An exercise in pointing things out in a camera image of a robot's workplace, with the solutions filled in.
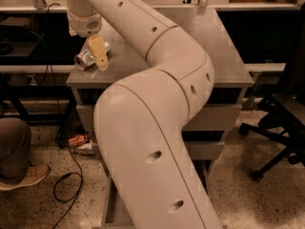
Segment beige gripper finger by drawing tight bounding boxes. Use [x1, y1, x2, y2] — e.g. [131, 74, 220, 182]
[87, 34, 109, 71]

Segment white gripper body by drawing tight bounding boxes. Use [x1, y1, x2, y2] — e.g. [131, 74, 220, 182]
[67, 10, 102, 37]

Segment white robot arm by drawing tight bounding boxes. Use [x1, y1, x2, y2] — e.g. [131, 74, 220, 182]
[67, 0, 222, 229]

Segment grey metal drawer cabinet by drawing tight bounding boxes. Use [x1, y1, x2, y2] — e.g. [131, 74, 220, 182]
[66, 6, 254, 229]

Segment open grey bottom drawer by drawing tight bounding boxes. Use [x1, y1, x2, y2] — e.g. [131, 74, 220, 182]
[92, 159, 228, 229]

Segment orange snack packet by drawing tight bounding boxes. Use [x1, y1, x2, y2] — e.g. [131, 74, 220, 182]
[69, 135, 90, 148]

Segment person leg khaki trousers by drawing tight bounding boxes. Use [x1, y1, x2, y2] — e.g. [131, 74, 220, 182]
[0, 118, 31, 185]

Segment tan shoe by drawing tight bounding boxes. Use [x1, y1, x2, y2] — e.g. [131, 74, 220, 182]
[0, 164, 50, 192]

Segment black office chair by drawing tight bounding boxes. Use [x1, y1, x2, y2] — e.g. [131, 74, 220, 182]
[239, 5, 305, 182]

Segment top drawer with black handle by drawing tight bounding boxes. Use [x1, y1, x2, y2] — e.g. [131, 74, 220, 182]
[76, 104, 241, 133]

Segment drawer with black handle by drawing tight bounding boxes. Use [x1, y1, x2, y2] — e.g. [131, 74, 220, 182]
[92, 141, 225, 160]
[76, 104, 241, 133]

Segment middle drawer with black handle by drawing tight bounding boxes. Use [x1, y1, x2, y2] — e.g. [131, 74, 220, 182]
[92, 141, 225, 160]

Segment black cable on floor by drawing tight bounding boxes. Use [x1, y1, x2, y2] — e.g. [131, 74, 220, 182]
[30, 2, 85, 229]

